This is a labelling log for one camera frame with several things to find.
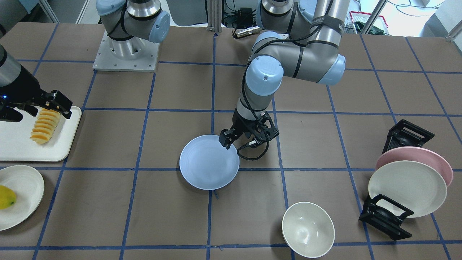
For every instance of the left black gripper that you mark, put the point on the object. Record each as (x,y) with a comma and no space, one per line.
(240,124)

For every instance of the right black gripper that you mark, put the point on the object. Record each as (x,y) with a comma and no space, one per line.
(21,87)

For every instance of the blue plate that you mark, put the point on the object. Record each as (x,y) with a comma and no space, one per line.
(207,165)

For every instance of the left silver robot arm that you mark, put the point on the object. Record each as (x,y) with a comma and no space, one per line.
(300,40)

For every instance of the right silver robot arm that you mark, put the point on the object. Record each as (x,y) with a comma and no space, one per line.
(123,20)

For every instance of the cream plate with lemon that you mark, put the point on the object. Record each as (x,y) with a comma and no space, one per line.
(28,185)

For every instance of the black plate rack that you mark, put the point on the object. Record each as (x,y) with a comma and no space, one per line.
(403,134)

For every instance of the pink plate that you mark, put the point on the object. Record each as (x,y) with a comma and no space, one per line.
(418,154)

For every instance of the cream plate in rack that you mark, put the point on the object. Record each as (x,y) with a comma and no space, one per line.
(412,184)

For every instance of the white rectangular tray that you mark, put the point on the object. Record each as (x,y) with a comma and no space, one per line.
(16,145)

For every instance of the yellow lemon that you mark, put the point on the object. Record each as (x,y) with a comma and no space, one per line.
(7,197)

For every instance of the cream bowl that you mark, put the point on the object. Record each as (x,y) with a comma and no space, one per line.
(308,230)

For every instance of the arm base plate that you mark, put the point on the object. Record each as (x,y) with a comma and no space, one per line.
(133,55)

